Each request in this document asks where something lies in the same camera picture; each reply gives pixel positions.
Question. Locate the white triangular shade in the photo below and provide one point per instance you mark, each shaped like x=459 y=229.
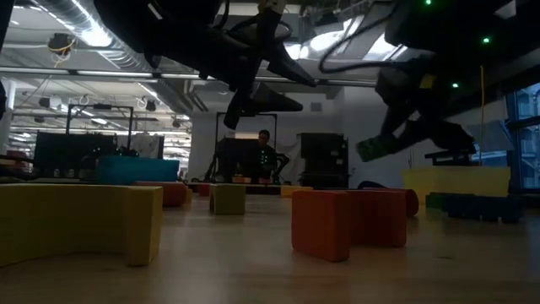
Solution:
x=493 y=137

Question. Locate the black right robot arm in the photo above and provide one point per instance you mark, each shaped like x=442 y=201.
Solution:
x=443 y=21

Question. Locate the coral cylinder block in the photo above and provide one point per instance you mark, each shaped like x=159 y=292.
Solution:
x=162 y=194

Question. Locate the grey wall vent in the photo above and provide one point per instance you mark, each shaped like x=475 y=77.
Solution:
x=316 y=106

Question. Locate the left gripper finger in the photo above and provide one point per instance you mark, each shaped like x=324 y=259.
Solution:
x=261 y=103
x=291 y=67

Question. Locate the black ceiling device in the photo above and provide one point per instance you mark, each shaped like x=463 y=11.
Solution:
x=61 y=42

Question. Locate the coral arch block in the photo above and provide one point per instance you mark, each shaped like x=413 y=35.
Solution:
x=320 y=226

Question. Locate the red cylinder block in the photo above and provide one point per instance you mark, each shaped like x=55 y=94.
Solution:
x=412 y=202

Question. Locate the orange block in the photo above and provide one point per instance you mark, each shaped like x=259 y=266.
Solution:
x=286 y=191

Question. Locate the large yellow arch block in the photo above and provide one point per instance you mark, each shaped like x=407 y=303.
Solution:
x=63 y=219

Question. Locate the blue studded brick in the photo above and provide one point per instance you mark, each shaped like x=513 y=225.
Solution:
x=462 y=207

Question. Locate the long ribbed silver duct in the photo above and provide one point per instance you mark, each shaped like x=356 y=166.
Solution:
x=118 y=55

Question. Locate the long horizontal metal pipe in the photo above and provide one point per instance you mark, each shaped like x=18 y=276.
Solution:
x=105 y=73

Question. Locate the black cabinet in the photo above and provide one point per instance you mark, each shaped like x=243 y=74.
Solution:
x=322 y=152

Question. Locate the black bracket stand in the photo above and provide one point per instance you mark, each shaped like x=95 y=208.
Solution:
x=447 y=159

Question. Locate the lime yellow block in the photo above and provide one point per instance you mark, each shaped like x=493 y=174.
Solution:
x=230 y=199

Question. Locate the black monitor bank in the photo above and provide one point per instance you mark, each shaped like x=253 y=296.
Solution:
x=71 y=152

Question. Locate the blue arch block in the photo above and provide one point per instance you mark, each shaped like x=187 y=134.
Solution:
x=500 y=210

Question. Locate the person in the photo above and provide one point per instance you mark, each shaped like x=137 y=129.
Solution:
x=264 y=137

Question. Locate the small red block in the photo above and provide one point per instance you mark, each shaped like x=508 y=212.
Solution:
x=203 y=189

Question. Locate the window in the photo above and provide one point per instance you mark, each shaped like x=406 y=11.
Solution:
x=527 y=148

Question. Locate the white sheet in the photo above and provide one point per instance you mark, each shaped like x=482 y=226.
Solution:
x=147 y=145

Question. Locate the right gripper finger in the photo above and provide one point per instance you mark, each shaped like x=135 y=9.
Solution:
x=396 y=120
x=447 y=135

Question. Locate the black metal station frame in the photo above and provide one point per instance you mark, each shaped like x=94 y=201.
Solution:
x=99 y=106
x=276 y=126

